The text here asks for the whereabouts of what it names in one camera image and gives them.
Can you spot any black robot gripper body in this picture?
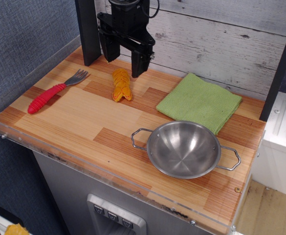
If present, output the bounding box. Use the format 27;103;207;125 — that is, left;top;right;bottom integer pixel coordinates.
97;2;155;52

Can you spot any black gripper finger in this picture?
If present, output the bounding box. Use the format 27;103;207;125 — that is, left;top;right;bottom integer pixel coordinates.
131;48;153;78
99;30;120;62

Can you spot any orange plush toy fish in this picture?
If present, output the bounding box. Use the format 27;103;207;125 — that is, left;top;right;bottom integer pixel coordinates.
112;68;132;102

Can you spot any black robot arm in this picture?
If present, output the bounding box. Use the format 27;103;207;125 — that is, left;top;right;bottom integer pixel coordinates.
97;0;155;78

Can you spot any green folded towel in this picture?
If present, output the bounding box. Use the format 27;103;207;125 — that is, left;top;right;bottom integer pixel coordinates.
156;73;242;135

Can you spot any clear acrylic table guard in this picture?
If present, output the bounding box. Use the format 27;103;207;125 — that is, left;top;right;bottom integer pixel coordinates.
0;48;264;235

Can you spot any grey toy fridge cabinet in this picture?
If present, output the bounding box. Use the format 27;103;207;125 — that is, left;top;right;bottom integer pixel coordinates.
34;152;208;235

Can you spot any white toy sink unit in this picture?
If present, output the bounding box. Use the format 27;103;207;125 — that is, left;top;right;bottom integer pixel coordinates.
251;92;286;194

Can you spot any yellow object bottom left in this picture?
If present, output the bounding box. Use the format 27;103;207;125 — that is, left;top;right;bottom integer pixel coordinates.
4;224;30;235

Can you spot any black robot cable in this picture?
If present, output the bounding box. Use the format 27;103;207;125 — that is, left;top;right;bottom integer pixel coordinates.
139;0;160;19

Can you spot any black vertical post left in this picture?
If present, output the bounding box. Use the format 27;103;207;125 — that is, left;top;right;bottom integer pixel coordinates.
75;0;101;66

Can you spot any black vertical post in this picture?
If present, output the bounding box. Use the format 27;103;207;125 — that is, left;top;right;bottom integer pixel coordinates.
75;0;101;66
259;44;286;121

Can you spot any fork with red handle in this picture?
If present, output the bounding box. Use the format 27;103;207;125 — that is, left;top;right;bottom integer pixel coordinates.
27;69;88;114

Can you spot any stainless steel two-handled bowl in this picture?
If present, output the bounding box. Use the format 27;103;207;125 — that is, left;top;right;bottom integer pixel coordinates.
144;121;241;179

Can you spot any black vertical post right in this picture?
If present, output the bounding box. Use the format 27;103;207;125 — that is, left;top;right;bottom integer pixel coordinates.
259;44;286;121

